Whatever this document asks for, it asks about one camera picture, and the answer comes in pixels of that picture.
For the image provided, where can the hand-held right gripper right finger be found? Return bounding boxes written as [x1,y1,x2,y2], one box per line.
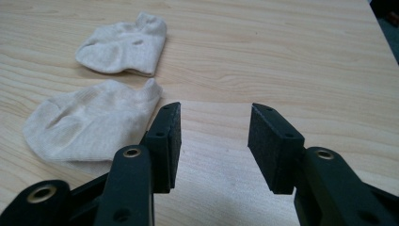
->
[247,103,306,195]

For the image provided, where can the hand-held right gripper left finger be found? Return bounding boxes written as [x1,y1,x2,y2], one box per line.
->
[139,101,183,194]

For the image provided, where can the white ankle sock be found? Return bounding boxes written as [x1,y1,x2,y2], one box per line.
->
[74,11,168,77]
[22,77,164,163]

